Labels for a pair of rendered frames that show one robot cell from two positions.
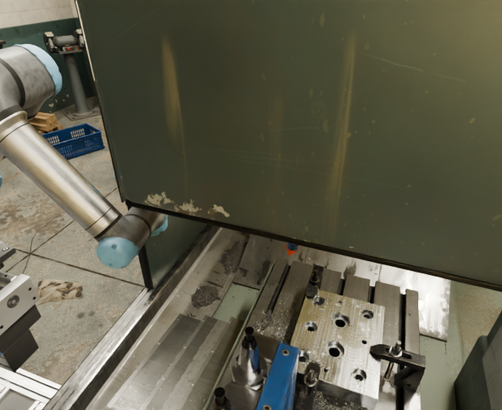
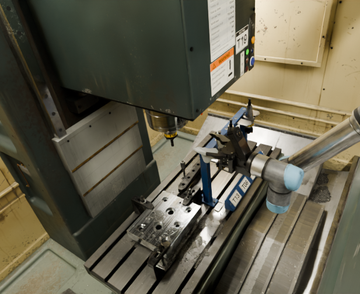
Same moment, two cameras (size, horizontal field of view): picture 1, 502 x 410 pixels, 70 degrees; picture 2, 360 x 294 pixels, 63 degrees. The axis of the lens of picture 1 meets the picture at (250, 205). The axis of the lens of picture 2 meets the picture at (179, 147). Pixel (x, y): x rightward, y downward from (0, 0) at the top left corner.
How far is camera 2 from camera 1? 1.50 m
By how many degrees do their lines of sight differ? 108
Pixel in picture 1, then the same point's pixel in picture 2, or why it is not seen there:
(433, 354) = (86, 282)
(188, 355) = (259, 284)
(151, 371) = (284, 277)
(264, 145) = not seen: hidden behind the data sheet
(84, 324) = not seen: outside the picture
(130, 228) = not seen: hidden behind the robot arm
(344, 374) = (172, 199)
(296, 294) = (171, 275)
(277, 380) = (210, 145)
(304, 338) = (184, 217)
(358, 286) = (121, 275)
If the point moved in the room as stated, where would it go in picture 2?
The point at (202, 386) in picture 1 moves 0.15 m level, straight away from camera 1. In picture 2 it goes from (247, 256) to (252, 286)
